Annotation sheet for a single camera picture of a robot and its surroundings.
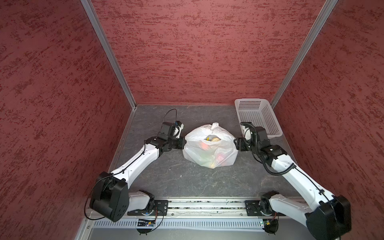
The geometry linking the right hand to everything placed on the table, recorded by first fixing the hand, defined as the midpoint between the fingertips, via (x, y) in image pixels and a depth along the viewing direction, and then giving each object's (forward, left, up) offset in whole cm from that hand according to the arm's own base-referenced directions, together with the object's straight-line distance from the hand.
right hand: (238, 143), depth 83 cm
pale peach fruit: (+10, +13, -10) cm, 19 cm away
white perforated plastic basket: (+36, -27, -15) cm, 48 cm away
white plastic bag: (+3, +15, -9) cm, 18 cm away
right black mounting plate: (-31, -4, -13) cm, 34 cm away
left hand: (+1, +31, -1) cm, 31 cm away
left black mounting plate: (-30, +43, -12) cm, 54 cm away
